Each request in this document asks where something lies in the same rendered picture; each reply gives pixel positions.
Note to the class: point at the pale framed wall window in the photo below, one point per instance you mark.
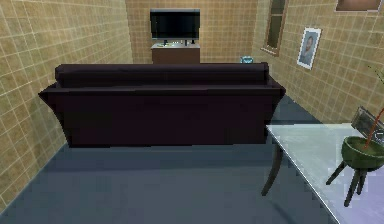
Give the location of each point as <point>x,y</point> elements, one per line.
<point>358,4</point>

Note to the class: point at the green bowl house plant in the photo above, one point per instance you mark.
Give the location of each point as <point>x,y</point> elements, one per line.
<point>360,155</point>

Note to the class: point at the brown television cabinet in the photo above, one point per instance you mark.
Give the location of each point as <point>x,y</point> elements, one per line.
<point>175,55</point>

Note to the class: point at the dark purple sofa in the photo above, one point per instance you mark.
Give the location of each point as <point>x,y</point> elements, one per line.
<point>160,110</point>

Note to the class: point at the framed portrait picture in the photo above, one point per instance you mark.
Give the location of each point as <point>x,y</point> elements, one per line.
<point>309,47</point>

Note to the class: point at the grey framed photo stand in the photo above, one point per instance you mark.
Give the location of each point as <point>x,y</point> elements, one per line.
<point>363,121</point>

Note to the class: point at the glass top table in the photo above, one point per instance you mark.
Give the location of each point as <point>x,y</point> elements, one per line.
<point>310,150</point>

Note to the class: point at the tall wooden framed window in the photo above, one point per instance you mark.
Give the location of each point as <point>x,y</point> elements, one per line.
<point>276,25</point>

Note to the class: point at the small light blue object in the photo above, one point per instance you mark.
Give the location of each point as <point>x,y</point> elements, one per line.
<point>247,59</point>

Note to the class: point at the black television set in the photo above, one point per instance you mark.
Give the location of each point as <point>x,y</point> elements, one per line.
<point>174,24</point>

